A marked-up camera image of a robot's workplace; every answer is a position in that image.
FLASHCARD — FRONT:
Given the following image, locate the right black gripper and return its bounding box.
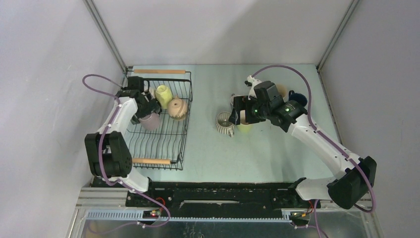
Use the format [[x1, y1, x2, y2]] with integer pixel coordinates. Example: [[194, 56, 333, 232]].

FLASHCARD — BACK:
[[228, 96, 270, 125]]

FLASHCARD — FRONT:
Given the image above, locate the mauve cup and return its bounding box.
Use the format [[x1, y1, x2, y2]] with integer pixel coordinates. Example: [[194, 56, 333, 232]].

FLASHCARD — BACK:
[[139, 113, 160, 131]]

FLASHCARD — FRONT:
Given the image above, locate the yellow-green cup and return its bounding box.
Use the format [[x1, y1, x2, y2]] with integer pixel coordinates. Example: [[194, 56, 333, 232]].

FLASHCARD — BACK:
[[155, 85, 173, 110]]

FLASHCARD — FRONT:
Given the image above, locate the light green cup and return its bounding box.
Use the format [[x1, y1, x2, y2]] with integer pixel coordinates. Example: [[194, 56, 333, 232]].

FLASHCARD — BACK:
[[237, 123, 253, 133]]

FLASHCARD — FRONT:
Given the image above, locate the white ribbed mug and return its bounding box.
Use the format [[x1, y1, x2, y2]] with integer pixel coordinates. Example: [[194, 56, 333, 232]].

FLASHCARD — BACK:
[[215, 112, 235, 138]]

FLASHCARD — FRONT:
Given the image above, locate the seashell coral print mug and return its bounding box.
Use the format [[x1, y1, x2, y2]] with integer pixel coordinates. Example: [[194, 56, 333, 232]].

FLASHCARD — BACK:
[[275, 84, 288, 98]]

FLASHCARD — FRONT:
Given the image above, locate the dark blue mug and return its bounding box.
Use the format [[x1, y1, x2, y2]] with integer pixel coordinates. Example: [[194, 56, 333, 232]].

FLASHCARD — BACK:
[[288, 90, 308, 107]]

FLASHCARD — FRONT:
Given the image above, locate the grey-blue small cup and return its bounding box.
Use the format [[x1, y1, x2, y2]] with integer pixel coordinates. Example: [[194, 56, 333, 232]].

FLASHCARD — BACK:
[[230, 94, 235, 108]]

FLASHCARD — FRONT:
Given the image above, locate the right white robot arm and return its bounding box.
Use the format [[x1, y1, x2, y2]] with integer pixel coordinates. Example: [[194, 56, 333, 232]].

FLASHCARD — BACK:
[[228, 80, 377, 209]]

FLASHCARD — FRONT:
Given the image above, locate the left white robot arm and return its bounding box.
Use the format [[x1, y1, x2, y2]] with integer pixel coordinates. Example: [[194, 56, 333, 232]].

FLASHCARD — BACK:
[[84, 76, 161, 207]]

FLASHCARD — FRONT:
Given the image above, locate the peach teapot-shaped cup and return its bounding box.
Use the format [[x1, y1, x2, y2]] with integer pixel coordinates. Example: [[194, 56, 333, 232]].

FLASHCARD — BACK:
[[167, 96, 188, 120]]

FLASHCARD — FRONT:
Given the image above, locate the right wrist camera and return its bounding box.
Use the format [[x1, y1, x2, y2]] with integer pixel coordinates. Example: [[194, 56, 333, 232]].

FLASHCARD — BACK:
[[244, 75, 262, 100]]

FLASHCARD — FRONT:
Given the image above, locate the black wire dish rack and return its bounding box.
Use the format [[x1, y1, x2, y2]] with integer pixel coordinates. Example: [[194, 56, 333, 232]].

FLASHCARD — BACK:
[[124, 70, 193, 171]]

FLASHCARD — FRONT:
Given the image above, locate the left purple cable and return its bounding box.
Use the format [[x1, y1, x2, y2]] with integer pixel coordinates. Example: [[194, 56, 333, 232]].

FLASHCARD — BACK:
[[82, 74, 171, 229]]

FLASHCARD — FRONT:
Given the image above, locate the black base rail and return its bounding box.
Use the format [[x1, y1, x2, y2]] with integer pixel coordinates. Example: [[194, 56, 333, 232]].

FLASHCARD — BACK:
[[145, 181, 320, 221]]

